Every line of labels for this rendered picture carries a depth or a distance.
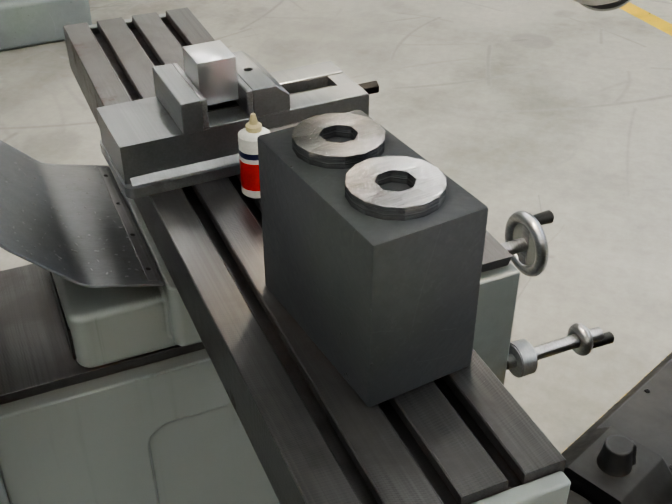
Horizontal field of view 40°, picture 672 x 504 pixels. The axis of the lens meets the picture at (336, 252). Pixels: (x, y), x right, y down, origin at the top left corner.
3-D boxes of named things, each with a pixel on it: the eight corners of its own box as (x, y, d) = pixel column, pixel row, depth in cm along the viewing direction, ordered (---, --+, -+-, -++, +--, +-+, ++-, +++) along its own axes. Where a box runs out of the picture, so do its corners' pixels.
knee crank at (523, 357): (599, 331, 165) (605, 305, 161) (620, 352, 160) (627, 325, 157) (493, 365, 157) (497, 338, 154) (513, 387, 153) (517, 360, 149)
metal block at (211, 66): (223, 81, 125) (220, 39, 121) (238, 99, 120) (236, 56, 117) (186, 88, 123) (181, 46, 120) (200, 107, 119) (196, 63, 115)
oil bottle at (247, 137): (266, 180, 120) (263, 103, 114) (277, 195, 117) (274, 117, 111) (237, 186, 119) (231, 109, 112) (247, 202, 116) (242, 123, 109)
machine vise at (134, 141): (329, 99, 139) (328, 30, 133) (374, 142, 128) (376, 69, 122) (99, 148, 127) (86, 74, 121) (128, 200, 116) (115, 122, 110)
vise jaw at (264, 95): (256, 74, 130) (254, 47, 128) (291, 110, 121) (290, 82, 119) (216, 81, 128) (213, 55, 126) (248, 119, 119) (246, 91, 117)
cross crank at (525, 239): (524, 247, 170) (532, 193, 163) (562, 283, 161) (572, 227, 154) (449, 268, 165) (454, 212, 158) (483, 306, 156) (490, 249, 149)
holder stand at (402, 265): (358, 253, 107) (360, 95, 95) (472, 366, 91) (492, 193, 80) (264, 285, 102) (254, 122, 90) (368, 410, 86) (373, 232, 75)
